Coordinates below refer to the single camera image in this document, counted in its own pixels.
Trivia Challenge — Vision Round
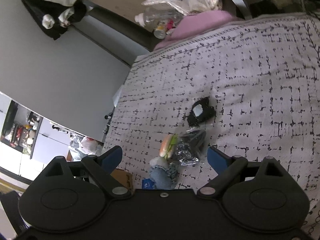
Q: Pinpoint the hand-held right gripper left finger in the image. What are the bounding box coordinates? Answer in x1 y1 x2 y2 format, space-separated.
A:
40 145 132 200

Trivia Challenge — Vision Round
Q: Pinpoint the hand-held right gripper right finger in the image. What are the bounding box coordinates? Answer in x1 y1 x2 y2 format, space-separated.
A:
197 146 288 200

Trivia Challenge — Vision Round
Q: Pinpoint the cardboard box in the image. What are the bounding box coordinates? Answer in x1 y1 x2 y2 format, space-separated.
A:
111 169 133 190

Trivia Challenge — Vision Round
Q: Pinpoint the clear plastic bag of socks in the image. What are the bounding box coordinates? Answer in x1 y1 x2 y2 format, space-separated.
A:
172 127 208 167

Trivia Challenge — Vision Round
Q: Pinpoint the blue white tissue packet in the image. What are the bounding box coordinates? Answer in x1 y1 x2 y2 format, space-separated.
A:
142 178 157 189

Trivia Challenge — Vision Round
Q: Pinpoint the white fuzzy soft piece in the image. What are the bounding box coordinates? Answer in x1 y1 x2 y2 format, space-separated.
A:
150 156 168 168

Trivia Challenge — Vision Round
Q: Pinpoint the black lace fabric ring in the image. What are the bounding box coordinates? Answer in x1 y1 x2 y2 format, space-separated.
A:
187 97 216 127

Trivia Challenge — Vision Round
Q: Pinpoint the burger plush toy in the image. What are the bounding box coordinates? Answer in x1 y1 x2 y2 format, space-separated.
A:
159 134 178 159

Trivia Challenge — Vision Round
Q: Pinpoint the white red plastic bag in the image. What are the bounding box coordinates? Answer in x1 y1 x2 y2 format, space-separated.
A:
79 136 98 155

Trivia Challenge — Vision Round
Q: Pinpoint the pale blue plastic bag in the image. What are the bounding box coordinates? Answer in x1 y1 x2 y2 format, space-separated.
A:
69 134 82 153

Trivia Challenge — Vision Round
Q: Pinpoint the white cabinet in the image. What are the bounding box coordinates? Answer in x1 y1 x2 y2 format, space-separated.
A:
30 117 75 165

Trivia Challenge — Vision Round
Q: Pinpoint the black patterned white bed blanket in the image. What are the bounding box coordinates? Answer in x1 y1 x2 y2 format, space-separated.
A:
101 12 320 240

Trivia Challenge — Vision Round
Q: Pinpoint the cluttered kitchen shelf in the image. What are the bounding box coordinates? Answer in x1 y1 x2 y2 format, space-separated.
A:
0 100 43 159

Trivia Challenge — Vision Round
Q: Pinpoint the black board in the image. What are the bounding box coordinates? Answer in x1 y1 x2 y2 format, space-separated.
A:
84 1 157 53

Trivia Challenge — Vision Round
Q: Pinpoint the small beige container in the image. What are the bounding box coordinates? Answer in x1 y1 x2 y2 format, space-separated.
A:
154 21 170 39

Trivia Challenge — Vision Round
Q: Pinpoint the pink pillow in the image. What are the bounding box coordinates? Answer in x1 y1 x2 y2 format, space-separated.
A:
154 10 237 51

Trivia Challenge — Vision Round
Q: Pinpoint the clear plastic bottle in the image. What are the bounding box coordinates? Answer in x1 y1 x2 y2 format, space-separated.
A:
135 6 184 27

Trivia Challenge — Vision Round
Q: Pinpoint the brown cardboard panel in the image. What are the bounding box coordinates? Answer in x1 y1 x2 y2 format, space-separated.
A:
86 0 163 23

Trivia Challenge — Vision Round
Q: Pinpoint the black camera tripod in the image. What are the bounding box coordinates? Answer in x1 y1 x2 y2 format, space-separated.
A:
104 114 114 134

